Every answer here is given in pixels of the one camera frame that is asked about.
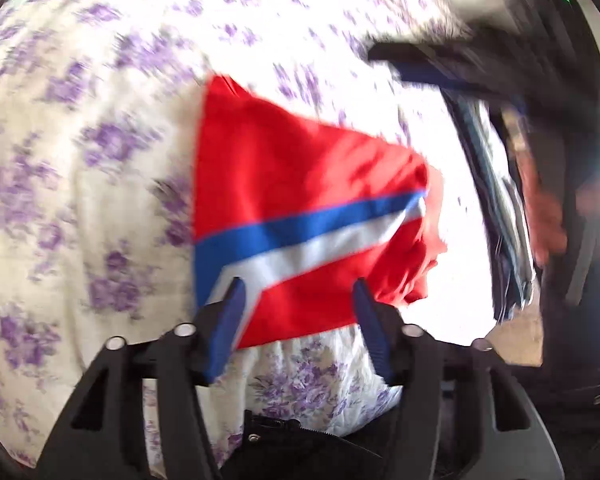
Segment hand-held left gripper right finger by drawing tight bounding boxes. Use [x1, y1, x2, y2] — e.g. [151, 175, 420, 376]
[352, 277, 566, 480]

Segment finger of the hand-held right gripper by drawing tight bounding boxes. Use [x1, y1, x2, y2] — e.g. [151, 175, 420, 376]
[367, 41, 486, 98]

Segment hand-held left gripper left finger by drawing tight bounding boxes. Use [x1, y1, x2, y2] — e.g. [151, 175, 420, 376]
[35, 276, 248, 480]

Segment red pants with blue-white stripes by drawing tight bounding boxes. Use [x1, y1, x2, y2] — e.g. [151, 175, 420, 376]
[192, 74, 448, 351]

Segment person's right hand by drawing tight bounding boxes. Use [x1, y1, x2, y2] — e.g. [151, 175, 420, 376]
[522, 160, 569, 267]

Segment black zippered cloth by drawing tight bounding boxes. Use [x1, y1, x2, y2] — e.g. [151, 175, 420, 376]
[220, 407, 396, 480]

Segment blue folded jeans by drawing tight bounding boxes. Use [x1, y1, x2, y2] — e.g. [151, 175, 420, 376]
[445, 95, 536, 323]

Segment purple floral bedspread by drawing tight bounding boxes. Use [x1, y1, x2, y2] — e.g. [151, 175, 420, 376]
[0, 0, 486, 471]

